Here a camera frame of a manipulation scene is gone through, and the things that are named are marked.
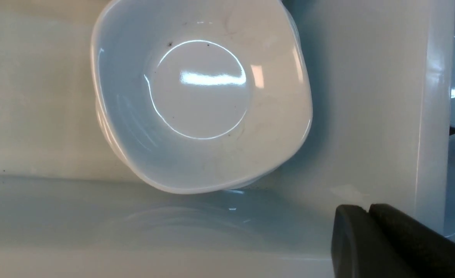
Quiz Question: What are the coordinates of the large white plastic tub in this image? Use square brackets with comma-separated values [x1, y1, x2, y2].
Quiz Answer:
[0, 0, 455, 278]

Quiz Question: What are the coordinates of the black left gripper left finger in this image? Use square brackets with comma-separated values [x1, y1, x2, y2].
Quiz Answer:
[331, 205, 418, 278]

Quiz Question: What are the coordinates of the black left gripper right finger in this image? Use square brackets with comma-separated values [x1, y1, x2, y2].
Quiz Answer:
[368, 204, 455, 278]

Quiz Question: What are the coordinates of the stack of white bowls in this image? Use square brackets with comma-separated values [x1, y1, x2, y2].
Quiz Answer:
[90, 0, 313, 194]

